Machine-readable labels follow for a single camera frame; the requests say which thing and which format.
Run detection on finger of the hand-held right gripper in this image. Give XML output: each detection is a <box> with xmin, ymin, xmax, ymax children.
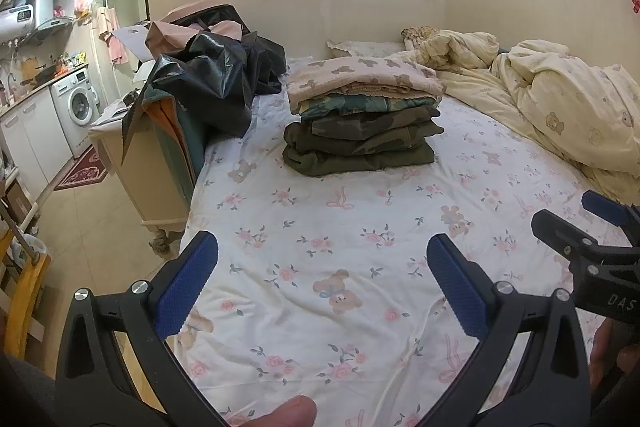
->
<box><xmin>531</xmin><ymin>208</ymin><xmax>640</xmax><ymax>270</ymax></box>
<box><xmin>581</xmin><ymin>189</ymin><xmax>640</xmax><ymax>232</ymax></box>

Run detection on light wooden chair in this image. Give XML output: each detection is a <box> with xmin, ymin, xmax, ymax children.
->
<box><xmin>0</xmin><ymin>217</ymin><xmax>52</xmax><ymax>360</ymax></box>

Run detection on white washing machine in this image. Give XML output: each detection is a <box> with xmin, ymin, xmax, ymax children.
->
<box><xmin>50</xmin><ymin>67</ymin><xmax>104</xmax><ymax>158</ymax></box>

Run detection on floral pillow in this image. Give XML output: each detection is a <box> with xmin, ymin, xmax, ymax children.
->
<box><xmin>401</xmin><ymin>25</ymin><xmax>443</xmax><ymax>52</ymax></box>

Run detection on white floral bed sheet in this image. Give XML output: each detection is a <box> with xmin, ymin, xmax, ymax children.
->
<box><xmin>177</xmin><ymin>56</ymin><xmax>640</xmax><ymax>427</ymax></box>

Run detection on cream nightstand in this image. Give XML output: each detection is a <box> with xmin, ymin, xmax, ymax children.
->
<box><xmin>88</xmin><ymin>99</ymin><xmax>195</xmax><ymax>259</ymax></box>

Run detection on cream bear print duvet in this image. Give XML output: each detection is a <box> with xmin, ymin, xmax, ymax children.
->
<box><xmin>414</xmin><ymin>29</ymin><xmax>640</xmax><ymax>194</ymax></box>

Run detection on hanging plastic bag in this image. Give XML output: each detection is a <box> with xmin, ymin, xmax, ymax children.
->
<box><xmin>66</xmin><ymin>0</ymin><xmax>97</xmax><ymax>26</ymax></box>

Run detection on white water heater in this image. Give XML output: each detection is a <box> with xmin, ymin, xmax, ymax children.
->
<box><xmin>0</xmin><ymin>0</ymin><xmax>55</xmax><ymax>46</ymax></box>

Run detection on white cardboard sheet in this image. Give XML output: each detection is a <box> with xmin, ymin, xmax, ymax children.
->
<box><xmin>107</xmin><ymin>26</ymin><xmax>157</xmax><ymax>84</ymax></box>

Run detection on black suitcase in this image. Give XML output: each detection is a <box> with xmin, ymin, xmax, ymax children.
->
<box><xmin>169</xmin><ymin>3</ymin><xmax>252</xmax><ymax>35</ymax></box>

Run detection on green orange folded mat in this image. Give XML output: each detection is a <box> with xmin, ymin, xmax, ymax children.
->
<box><xmin>121</xmin><ymin>86</ymin><xmax>207</xmax><ymax>208</ymax></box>

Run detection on person's left hand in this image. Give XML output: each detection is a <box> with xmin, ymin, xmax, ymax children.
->
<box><xmin>246</xmin><ymin>395</ymin><xmax>319</xmax><ymax>427</ymax></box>

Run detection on white lace pillow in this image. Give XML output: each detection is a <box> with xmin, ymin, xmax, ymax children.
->
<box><xmin>326</xmin><ymin>39</ymin><xmax>407</xmax><ymax>58</ymax></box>

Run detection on white base cabinet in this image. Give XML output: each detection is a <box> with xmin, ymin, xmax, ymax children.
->
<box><xmin>0</xmin><ymin>86</ymin><xmax>74</xmax><ymax>204</ymax></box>

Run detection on pink towel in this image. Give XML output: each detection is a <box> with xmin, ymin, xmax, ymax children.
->
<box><xmin>96</xmin><ymin>6</ymin><xmax>127</xmax><ymax>66</ymax></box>

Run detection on red patterned rug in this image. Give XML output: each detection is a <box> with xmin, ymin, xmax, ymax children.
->
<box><xmin>54</xmin><ymin>143</ymin><xmax>110</xmax><ymax>192</ymax></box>

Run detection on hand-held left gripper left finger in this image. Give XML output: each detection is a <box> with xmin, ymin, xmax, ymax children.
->
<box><xmin>54</xmin><ymin>231</ymin><xmax>231</xmax><ymax>427</ymax></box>

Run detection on range hood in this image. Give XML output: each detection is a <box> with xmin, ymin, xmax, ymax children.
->
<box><xmin>20</xmin><ymin>17</ymin><xmax>77</xmax><ymax>48</ymax></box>

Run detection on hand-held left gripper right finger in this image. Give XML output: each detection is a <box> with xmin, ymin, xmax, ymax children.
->
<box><xmin>420</xmin><ymin>234</ymin><xmax>594</xmax><ymax>427</ymax></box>

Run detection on pink brown paper bag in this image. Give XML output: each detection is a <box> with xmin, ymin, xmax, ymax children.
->
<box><xmin>144</xmin><ymin>20</ymin><xmax>245</xmax><ymax>58</ymax></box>

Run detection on pink bear print pants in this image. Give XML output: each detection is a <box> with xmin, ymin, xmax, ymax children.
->
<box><xmin>286</xmin><ymin>56</ymin><xmax>446</xmax><ymax>106</ymax></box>

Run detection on person's dark grey clothing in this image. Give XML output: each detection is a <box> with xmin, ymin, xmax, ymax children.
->
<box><xmin>0</xmin><ymin>349</ymin><xmax>68</xmax><ymax>427</ymax></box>

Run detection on person's right hand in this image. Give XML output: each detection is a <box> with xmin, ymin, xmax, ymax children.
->
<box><xmin>589</xmin><ymin>321</ymin><xmax>615</xmax><ymax>394</ymax></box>

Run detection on black plastic bag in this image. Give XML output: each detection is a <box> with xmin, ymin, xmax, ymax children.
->
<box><xmin>144</xmin><ymin>29</ymin><xmax>288</xmax><ymax>138</ymax></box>

